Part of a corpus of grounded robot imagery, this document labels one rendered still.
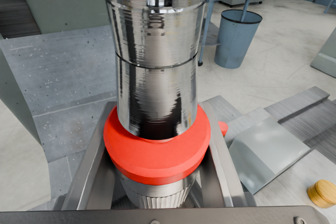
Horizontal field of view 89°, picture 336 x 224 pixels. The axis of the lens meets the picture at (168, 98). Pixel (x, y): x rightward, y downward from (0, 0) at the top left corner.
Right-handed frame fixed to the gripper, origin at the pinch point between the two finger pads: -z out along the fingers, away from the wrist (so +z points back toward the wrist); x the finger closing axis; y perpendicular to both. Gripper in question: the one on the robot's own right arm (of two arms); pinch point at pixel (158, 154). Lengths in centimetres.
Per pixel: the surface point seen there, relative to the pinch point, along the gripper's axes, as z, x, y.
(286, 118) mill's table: -22.3, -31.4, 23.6
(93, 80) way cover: -27.6, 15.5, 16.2
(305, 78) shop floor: -171, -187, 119
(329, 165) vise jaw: -4.5, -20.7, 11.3
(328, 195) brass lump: -0.8, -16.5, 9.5
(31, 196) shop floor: -36, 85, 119
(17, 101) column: -25.2, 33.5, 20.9
